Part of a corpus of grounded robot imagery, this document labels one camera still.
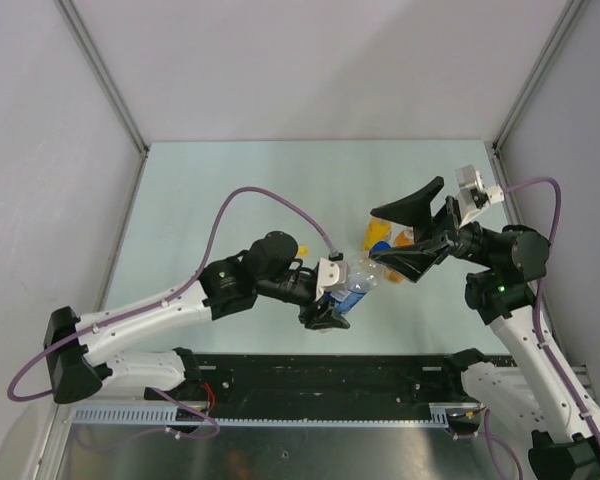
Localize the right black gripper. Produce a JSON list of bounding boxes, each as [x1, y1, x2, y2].
[[370, 176, 497, 282]]

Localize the orange juice bottle yellow cap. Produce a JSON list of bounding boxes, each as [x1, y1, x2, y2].
[[385, 226, 414, 283]]

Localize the blue bottle cap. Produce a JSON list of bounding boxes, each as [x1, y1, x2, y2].
[[369, 241, 391, 255]]

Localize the yellow honey pomelo drink bottle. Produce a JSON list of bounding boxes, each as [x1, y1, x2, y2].
[[361, 216, 392, 251]]

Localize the clear blue-cap water bottle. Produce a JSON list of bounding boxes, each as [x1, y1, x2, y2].
[[327, 251, 384, 320]]

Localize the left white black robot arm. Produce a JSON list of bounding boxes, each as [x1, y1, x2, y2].
[[43, 231, 350, 404]]

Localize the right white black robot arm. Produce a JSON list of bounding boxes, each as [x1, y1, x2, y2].
[[371, 173, 600, 479]]

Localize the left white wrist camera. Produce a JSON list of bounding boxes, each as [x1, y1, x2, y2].
[[315, 258, 349, 300]]

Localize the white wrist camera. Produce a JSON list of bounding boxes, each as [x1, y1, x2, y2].
[[315, 258, 349, 300], [455, 165, 504, 227]]

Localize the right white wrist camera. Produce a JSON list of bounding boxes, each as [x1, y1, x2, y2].
[[455, 165, 504, 227]]

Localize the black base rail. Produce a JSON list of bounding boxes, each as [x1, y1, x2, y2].
[[168, 354, 474, 422]]

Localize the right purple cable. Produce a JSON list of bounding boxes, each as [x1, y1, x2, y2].
[[502, 176, 600, 480]]

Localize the purple cable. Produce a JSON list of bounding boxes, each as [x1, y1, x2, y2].
[[502, 176, 600, 480], [7, 187, 342, 402]]

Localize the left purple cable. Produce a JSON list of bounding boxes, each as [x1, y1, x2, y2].
[[7, 187, 342, 402]]

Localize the grey cable duct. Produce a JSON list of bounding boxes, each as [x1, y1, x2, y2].
[[69, 403, 454, 429]]

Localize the right aluminium frame post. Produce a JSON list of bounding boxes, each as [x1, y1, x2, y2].
[[494, 0, 594, 149]]

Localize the aluminium frame post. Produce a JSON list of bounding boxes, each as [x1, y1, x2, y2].
[[53, 0, 149, 154], [494, 0, 594, 149]]

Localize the left aluminium frame post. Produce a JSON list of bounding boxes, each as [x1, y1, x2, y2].
[[53, 0, 149, 154]]

